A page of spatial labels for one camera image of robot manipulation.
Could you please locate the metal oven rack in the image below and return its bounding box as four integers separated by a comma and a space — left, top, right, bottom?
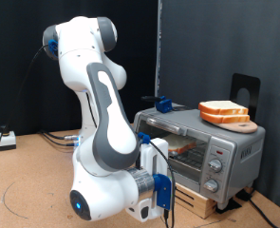
168, 142, 208, 171

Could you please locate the black cable with silver connector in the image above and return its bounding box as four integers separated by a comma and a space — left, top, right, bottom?
39, 129, 81, 143

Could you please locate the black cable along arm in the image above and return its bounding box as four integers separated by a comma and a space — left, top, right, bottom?
148, 141, 177, 228

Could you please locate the white bread slice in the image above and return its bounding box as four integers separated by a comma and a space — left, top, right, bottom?
162, 134, 197, 155
197, 100, 250, 116
199, 111, 251, 124

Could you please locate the black metal bookend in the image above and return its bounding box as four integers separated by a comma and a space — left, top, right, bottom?
230, 72, 261, 123

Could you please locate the black hanging cable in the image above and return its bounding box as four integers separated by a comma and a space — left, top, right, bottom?
0, 44, 51, 169

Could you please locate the wooden slatted crate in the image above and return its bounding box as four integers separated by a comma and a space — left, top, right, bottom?
173, 182, 218, 220

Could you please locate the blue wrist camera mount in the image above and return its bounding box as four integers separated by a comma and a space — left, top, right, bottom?
152, 173, 173, 211

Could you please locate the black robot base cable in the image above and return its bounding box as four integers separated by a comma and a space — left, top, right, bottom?
41, 132, 77, 147

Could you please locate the vertical metal pole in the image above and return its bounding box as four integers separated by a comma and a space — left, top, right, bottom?
154, 0, 163, 99

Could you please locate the silver oven temperature knob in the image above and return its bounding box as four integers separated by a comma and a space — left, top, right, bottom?
208, 159, 223, 174

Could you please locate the silver toaster oven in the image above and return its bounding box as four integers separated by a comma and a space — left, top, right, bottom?
133, 104, 267, 211

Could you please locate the blue cable clip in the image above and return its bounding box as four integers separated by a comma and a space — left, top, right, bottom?
138, 132, 152, 145
47, 38, 59, 58

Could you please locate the emergency stop button box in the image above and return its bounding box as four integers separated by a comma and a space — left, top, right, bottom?
0, 124, 17, 152

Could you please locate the black oven power cable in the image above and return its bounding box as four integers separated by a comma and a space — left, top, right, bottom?
235, 189, 280, 228

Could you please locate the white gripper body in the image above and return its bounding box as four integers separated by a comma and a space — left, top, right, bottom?
125, 137, 170, 222

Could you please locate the round wooden cutting board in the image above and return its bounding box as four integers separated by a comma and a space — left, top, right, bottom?
214, 120, 258, 134

